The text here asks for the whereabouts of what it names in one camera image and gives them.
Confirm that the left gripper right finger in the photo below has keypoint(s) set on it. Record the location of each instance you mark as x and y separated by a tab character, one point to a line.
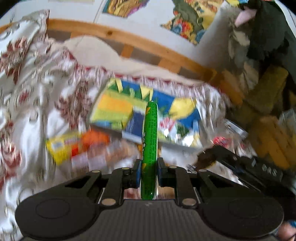
178	179

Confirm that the pink plush piece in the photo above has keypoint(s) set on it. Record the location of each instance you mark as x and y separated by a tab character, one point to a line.
244	17

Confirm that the white green red snack bag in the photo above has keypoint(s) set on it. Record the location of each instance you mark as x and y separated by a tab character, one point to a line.
175	132

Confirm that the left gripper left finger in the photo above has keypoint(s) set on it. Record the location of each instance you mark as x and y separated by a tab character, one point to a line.
117	182

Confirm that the blue white packet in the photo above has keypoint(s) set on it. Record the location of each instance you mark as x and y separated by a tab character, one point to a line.
133	130

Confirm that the clear cracker packet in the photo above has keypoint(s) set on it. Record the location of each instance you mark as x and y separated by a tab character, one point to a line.
103	157

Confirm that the brown plush toy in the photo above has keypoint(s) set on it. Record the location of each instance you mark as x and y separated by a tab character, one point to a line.
257	112

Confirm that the beige pillow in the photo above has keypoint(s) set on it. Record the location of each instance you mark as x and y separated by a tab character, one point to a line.
91	51

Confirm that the orange snack packet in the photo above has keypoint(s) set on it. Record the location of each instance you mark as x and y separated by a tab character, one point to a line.
87	140

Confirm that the clear plastic bag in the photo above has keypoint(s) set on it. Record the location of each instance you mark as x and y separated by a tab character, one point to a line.
287	121

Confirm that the yellow snack packet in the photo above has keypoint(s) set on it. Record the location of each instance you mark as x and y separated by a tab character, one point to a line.
63	148

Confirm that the floral satin bed cover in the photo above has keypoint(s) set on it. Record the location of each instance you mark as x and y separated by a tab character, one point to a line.
45	92

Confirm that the black garment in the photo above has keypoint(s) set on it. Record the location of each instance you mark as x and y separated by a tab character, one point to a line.
272	42

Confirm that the green snack stick packet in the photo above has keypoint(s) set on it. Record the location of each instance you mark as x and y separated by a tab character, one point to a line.
149	152

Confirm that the colourful painted storage box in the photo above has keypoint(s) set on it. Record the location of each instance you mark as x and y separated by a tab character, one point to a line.
120	107

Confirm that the landscape painting on wall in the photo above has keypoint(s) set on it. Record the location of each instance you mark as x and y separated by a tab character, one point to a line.
192	18

